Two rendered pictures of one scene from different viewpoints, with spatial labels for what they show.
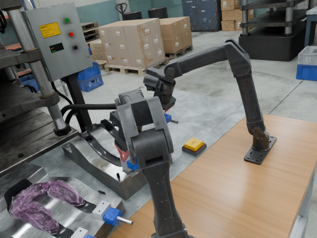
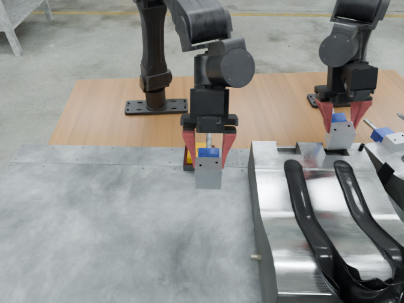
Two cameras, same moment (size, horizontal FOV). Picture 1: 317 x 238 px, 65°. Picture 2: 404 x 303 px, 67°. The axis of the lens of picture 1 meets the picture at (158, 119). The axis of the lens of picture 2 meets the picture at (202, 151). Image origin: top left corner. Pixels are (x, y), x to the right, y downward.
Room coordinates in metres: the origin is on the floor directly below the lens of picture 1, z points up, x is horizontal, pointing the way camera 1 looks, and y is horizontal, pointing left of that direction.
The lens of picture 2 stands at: (1.33, 0.25, 1.37)
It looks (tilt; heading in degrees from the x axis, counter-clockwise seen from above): 43 degrees down; 222
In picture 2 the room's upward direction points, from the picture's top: straight up
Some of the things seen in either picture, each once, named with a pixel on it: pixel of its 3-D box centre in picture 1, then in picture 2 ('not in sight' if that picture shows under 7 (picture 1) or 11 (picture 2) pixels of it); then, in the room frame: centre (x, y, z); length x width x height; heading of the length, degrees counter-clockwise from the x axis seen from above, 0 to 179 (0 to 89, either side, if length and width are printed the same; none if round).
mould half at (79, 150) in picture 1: (111, 147); (333, 241); (0.95, 0.24, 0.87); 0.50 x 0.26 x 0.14; 40
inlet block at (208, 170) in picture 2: (166, 119); (208, 156); (0.99, -0.04, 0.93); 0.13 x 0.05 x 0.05; 40
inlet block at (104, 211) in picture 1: (115, 216); (381, 134); (0.56, 0.19, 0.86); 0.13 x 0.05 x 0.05; 57
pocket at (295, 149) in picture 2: not in sight; (286, 153); (0.81, 0.05, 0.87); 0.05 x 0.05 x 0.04; 40
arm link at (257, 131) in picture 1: (258, 128); (155, 80); (0.82, -0.39, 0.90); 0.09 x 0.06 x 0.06; 158
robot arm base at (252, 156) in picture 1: (261, 141); (156, 97); (0.82, -0.40, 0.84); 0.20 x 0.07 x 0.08; 136
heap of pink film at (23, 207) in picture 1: (41, 199); not in sight; (0.66, 0.45, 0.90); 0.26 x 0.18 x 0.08; 57
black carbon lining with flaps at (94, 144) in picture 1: (108, 140); (345, 219); (0.94, 0.23, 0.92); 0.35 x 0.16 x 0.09; 40
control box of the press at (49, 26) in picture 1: (84, 117); not in sight; (1.63, 0.52, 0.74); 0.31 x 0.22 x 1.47; 130
